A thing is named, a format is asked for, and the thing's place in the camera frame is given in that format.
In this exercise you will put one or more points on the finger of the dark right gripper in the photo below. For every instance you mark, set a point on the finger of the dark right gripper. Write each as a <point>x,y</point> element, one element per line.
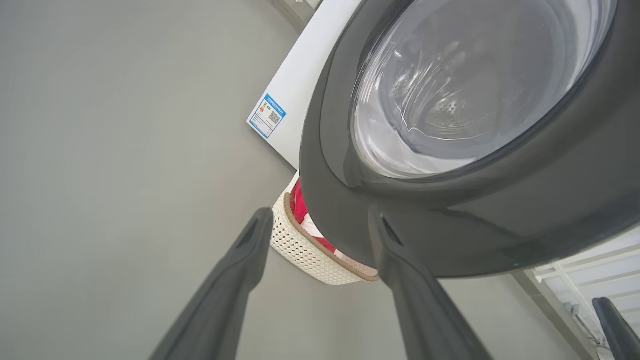
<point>620,330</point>

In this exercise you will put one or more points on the white garment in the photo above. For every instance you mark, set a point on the white garment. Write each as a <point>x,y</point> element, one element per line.
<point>312,227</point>

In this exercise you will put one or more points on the blue energy label sticker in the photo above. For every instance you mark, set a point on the blue energy label sticker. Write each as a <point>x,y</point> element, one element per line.
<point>267,116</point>

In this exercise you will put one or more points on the cream perforated laundry basket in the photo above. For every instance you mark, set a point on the cream perforated laundry basket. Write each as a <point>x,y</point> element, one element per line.
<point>305,250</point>

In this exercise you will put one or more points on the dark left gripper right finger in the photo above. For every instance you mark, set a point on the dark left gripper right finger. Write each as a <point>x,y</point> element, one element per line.
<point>425,315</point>

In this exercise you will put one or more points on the white washing machine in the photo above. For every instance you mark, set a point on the white washing machine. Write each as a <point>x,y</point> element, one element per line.
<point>305,75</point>

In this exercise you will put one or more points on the dark grey washing machine door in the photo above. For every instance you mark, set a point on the dark grey washing machine door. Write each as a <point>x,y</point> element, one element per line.
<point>500,215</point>

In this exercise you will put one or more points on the large red garment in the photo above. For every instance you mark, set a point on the large red garment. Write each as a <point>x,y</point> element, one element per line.
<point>299,202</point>

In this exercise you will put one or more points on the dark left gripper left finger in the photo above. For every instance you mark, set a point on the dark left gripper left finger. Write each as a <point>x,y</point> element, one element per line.
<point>220,310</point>

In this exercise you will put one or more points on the white metal railing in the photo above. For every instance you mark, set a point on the white metal railing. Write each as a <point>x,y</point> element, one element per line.
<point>565,272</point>

